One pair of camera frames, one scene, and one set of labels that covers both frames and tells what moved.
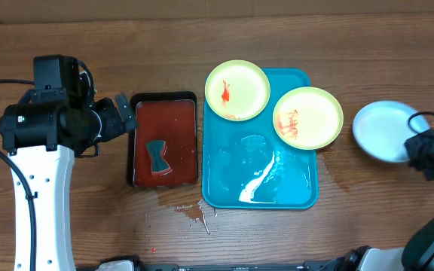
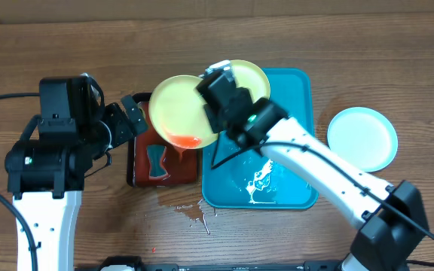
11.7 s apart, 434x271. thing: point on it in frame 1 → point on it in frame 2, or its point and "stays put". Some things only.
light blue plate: (382, 128) → (364, 137)
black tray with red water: (168, 116) stays put
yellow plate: (308, 117) → (178, 115)
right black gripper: (419, 144) → (246, 102)
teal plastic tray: (246, 165) stays put
